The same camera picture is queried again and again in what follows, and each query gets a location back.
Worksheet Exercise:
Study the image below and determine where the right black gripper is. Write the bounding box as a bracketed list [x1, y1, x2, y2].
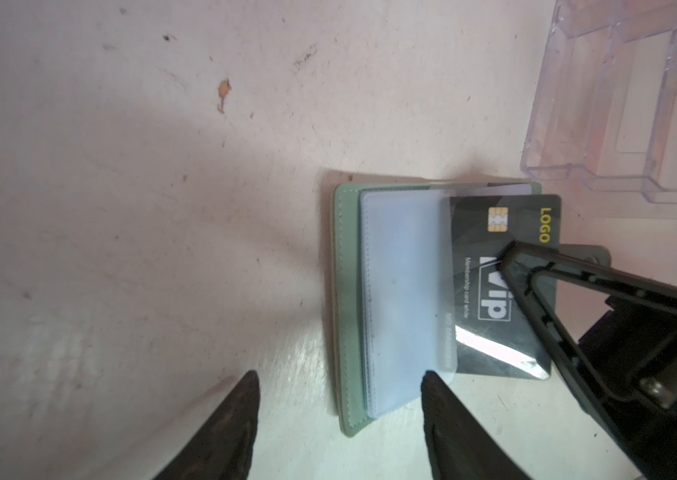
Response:
[499, 242, 677, 479]

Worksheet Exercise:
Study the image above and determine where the clear acrylic card holder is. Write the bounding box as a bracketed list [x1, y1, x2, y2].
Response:
[521, 1, 677, 219]

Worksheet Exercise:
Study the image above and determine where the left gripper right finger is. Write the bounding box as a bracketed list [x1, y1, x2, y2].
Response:
[421, 371, 530, 480]

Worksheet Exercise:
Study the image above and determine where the mint green card wallet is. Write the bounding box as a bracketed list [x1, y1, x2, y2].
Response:
[332, 183, 550, 437]

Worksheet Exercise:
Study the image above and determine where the black VIP card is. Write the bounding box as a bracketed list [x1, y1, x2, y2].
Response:
[451, 194, 562, 381]

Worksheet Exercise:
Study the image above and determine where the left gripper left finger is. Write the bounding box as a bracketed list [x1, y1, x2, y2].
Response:
[156, 370, 260, 480]

